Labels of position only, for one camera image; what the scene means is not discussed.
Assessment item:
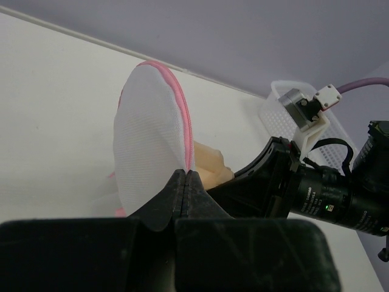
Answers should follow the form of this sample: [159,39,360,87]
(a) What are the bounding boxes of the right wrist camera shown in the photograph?
[278,84,342,160]

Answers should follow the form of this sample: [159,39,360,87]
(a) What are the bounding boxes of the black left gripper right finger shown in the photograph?
[174,170,332,292]

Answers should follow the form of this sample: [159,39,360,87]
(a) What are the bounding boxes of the beige bra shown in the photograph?
[194,141,235,190]

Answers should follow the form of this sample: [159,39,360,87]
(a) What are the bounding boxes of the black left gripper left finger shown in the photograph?
[1,170,185,291]

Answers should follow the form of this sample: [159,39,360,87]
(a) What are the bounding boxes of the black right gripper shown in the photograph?
[207,120,388,236]

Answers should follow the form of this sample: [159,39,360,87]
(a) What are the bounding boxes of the white plastic mesh basket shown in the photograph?
[259,80,358,172]

